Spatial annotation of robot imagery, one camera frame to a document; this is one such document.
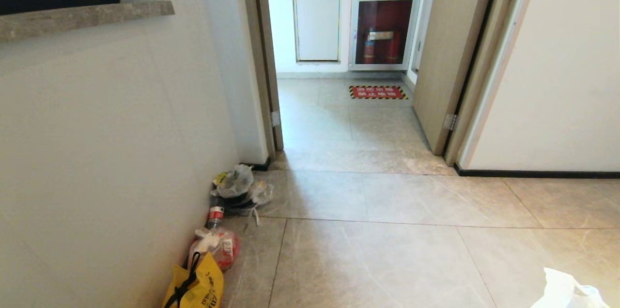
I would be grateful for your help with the white trash bag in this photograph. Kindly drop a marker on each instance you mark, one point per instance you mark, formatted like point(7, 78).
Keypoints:
point(564, 293)

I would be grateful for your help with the grey translucent trash bag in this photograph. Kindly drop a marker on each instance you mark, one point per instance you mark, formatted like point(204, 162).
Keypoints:
point(237, 184)

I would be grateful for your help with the clear bag with red contents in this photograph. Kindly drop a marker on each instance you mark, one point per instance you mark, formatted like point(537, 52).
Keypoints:
point(223, 247)

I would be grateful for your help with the red floor warning mat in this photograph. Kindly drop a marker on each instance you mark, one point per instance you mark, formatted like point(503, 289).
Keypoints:
point(378, 92)

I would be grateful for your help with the red fire extinguisher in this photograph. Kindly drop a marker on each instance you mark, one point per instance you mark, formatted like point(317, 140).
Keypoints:
point(393, 46)
point(369, 49)

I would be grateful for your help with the plastic bottle with red label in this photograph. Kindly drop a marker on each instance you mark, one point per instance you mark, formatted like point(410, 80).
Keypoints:
point(215, 216)

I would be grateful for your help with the white utility door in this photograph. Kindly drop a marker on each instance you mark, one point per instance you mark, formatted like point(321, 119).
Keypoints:
point(317, 7)

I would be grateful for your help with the silver door hinge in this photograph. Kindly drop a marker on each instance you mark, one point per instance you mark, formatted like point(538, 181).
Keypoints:
point(450, 122)

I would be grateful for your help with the fire equipment cabinet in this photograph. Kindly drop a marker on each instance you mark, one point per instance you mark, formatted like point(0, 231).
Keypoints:
point(385, 12)

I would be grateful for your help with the open wooden door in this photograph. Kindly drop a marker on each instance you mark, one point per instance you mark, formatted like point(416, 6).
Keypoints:
point(453, 51)

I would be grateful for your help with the grey stone window sill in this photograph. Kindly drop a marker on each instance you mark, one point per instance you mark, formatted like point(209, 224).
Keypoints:
point(82, 17)

